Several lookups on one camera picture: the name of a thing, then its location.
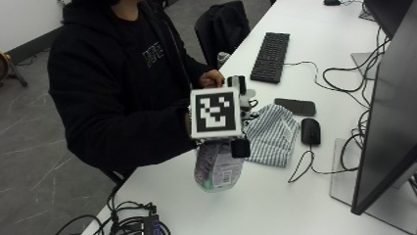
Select person in black hoodie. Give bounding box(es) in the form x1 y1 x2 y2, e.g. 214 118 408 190
46 0 227 179

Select black hub box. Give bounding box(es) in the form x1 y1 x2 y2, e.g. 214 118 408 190
138 213 164 235

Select black mouse cable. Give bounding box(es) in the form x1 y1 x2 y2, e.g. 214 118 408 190
287 144 363 184

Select large black monitor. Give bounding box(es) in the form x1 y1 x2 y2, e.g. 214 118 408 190
350 0 417 216

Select clear bottle with purple label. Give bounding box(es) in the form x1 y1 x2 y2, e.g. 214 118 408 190
194 140 247 194

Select black keyboard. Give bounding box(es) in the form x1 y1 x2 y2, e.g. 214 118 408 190
250 31 292 85

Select blue striped white cloth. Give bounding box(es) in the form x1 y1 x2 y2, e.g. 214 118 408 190
244 104 302 168

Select white cube with black markers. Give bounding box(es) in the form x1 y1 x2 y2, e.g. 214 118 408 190
190 85 246 142

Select brown object on black stand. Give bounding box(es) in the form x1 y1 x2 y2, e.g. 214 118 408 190
0 51 30 88

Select black office chair with jacket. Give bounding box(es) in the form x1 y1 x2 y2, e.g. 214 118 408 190
194 0 254 71

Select black computer mouse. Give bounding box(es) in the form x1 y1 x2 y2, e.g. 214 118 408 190
300 117 324 147

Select black keyboard cable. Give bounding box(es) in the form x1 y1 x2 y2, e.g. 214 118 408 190
283 60 372 109

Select black looped cable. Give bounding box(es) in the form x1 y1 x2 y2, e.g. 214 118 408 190
323 27 392 94

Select bundle of black cables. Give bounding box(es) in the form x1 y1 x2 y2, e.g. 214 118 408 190
54 184 174 235

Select small black monitor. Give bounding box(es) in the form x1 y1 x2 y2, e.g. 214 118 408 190
363 0 415 39

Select black smartphone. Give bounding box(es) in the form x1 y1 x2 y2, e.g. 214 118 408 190
274 97 319 118

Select grey monitor stand base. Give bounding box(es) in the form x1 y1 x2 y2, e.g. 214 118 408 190
328 137 417 235
350 51 386 81

